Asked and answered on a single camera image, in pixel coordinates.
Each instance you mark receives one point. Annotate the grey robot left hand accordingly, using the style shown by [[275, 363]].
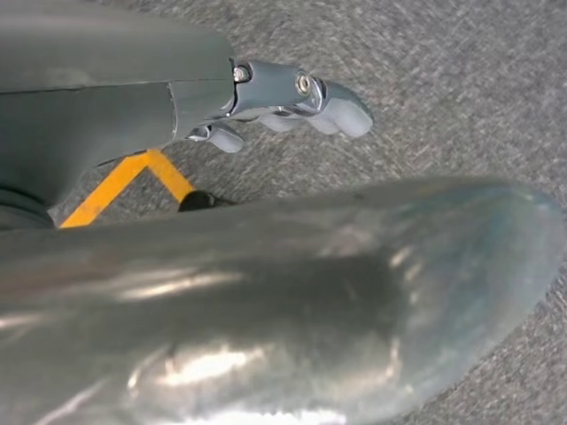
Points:
[[266, 305]]

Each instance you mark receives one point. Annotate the yellow floor tape square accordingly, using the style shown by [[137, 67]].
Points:
[[111, 187]]

